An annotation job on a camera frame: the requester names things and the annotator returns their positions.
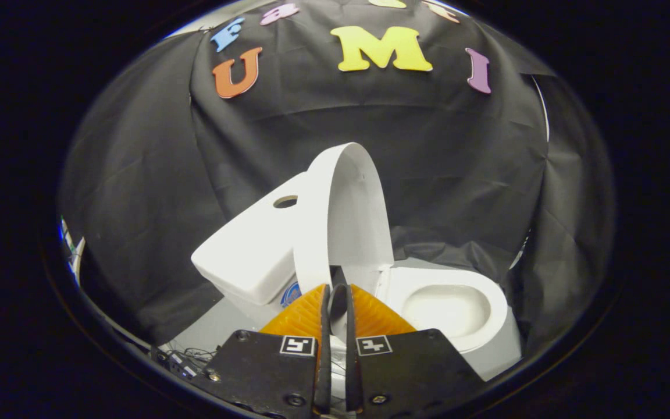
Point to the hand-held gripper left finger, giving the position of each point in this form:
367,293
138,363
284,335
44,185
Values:
265,372

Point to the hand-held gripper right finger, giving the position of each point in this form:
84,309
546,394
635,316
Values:
410,366

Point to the white toilet lid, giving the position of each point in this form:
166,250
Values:
352,233

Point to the white toilet bowl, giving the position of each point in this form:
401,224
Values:
486,343

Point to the white toilet tank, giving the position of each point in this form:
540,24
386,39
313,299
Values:
248,256

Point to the small dark floor device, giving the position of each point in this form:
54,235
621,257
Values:
182,365

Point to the black backdrop cloth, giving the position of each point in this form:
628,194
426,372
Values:
439,174

